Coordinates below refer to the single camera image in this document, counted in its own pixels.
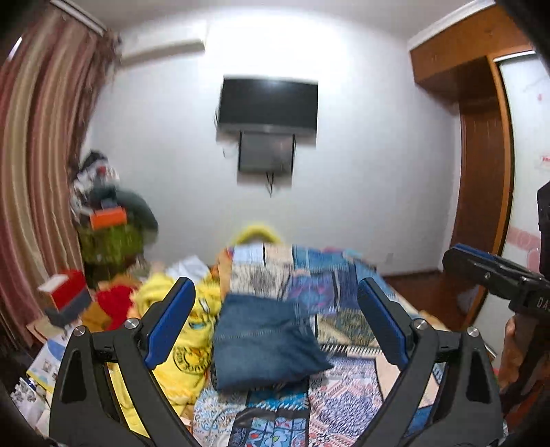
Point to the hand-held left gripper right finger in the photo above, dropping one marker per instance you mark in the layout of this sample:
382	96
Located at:
386	324

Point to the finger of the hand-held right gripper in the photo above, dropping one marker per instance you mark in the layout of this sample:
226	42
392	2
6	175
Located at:
468	268
477	253

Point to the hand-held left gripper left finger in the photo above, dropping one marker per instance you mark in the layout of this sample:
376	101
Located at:
169	320

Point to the blue denim jeans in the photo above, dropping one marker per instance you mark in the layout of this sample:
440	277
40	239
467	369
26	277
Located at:
266	339

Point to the pile of mixed clothes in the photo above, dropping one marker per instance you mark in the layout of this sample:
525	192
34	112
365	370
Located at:
92	172

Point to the person's right hand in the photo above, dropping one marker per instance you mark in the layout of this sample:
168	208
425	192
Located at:
510	356

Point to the yellow printed garment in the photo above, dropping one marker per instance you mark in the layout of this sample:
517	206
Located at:
193	344

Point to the white paper sheet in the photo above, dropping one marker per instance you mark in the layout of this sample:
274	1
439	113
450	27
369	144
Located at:
187	267

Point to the red cloth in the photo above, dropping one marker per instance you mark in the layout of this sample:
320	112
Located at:
114	303

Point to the colourful patchwork blanket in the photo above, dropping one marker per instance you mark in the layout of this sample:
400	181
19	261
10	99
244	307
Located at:
343	387

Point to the dark grey box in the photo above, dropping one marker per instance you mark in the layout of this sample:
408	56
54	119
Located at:
68	314

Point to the red and white box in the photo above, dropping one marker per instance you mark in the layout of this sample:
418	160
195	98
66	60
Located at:
71	286

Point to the dark green bundle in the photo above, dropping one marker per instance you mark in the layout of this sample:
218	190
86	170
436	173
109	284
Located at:
137	208

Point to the orange box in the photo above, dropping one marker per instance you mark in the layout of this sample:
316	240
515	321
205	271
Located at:
107	218

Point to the yellow curved object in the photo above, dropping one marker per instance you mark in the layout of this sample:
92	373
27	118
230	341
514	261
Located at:
255	228

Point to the white wardrobe door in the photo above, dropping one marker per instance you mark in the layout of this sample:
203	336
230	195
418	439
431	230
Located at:
524	129

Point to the white printed papers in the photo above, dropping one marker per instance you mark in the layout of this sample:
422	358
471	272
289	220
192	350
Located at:
43	365

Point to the black panel under television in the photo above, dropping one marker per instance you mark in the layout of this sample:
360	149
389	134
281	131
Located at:
266	152

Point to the striped curtain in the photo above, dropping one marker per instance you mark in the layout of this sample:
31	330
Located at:
38	150

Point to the white air conditioner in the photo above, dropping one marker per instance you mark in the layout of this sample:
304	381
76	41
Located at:
163	49

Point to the wooden wardrobe frame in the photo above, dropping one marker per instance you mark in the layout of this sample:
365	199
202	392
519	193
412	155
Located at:
481	172

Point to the black wall television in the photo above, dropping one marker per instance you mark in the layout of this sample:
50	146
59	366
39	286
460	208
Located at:
268	103

